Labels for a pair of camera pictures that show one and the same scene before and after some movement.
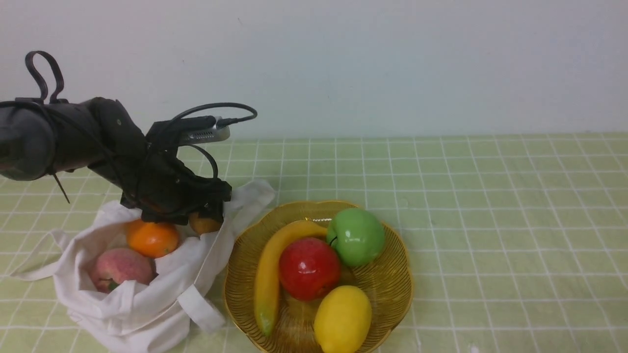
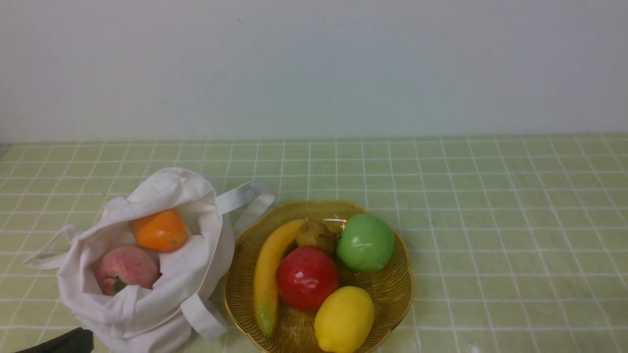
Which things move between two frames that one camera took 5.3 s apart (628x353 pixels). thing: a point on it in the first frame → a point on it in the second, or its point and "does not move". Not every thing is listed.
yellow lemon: (343, 320) does not move
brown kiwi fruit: (203, 226) → (318, 233)
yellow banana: (267, 268) does not move
